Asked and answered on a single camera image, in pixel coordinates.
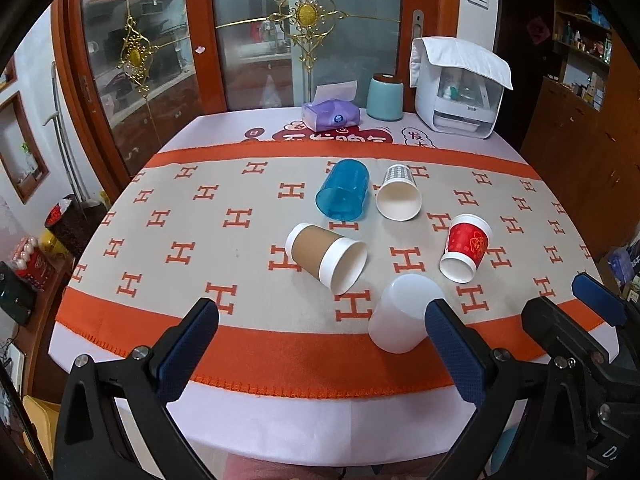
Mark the red paper cup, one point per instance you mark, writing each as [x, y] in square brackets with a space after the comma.
[467, 242]

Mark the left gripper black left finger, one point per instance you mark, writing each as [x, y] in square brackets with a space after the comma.
[91, 441]

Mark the blue translucent plastic cup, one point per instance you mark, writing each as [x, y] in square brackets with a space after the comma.
[343, 194]

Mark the teal canister with brown lid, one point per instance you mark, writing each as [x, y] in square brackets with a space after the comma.
[385, 97]

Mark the white cloth on appliance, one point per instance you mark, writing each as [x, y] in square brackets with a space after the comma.
[453, 52]

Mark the black bin with red bag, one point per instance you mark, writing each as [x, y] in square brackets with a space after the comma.
[68, 224]

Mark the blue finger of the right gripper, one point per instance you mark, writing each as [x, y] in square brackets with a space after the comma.
[599, 299]

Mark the red egg carton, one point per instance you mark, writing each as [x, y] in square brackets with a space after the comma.
[31, 265]

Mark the white sterilizer box appliance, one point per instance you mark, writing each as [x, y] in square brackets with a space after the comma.
[455, 101]

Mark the white printed tablecloth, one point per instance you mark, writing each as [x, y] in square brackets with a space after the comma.
[322, 432]

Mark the wooden glass sliding door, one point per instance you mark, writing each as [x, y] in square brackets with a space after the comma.
[135, 72]

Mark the purple tissue pack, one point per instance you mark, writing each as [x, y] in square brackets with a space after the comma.
[332, 107]

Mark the wall niche wooden frame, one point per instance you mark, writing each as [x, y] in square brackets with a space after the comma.
[20, 156]

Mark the dark wooden cabinet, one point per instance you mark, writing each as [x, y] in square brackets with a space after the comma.
[583, 139]

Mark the orange H-pattern blanket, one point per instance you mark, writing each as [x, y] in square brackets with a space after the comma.
[212, 222]

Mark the white plastic cup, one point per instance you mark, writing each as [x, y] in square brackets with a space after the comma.
[405, 312]

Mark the grey checkered paper cup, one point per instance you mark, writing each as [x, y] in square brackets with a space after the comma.
[398, 198]

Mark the brown sleeve paper cup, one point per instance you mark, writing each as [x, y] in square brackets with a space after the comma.
[333, 260]

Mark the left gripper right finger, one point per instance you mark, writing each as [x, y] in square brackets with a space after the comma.
[492, 380]

